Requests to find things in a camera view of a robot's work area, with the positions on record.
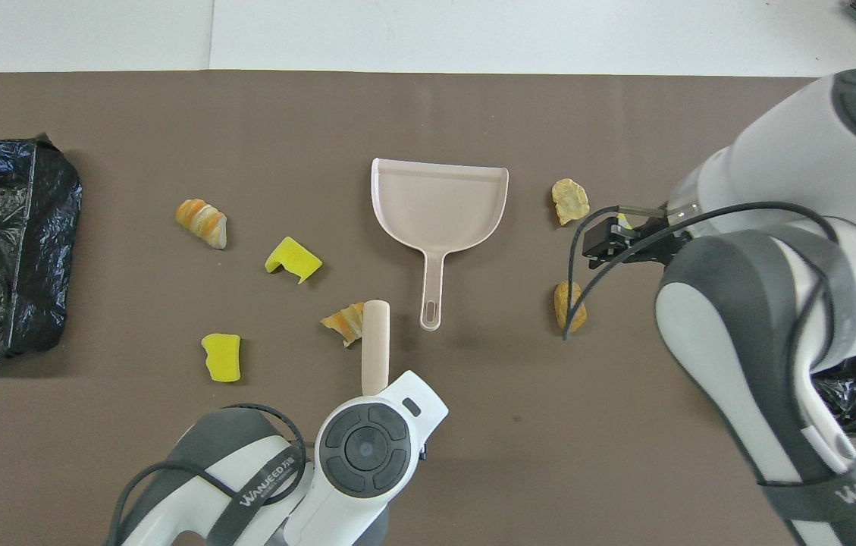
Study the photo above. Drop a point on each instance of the yellow notched sponge piece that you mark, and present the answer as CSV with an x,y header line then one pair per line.
x,y
293,258

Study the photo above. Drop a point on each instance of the pale bread piece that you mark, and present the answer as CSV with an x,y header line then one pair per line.
x,y
571,201

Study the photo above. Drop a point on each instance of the orange striped croissant piece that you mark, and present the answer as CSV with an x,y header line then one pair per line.
x,y
344,322
202,222

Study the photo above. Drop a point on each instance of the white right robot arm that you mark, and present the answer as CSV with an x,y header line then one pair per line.
x,y
776,152

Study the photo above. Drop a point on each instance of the beige hand brush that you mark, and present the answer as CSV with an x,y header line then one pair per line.
x,y
376,341

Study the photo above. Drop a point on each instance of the brown table mat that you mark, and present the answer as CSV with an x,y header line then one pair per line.
x,y
428,114

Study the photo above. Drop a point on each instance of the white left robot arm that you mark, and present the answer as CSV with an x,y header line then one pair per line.
x,y
363,447

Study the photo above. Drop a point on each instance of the beige plastic dustpan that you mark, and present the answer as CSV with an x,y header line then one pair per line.
x,y
439,205

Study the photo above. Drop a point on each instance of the yellow rectangular sponge piece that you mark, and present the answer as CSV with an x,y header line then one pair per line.
x,y
222,358

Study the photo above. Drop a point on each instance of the small yellow sponge wedge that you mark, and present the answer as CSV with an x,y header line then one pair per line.
x,y
624,222

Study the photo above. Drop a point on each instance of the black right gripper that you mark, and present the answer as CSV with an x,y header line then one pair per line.
x,y
659,239

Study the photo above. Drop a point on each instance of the brown oval bread roll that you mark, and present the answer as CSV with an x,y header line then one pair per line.
x,y
560,297

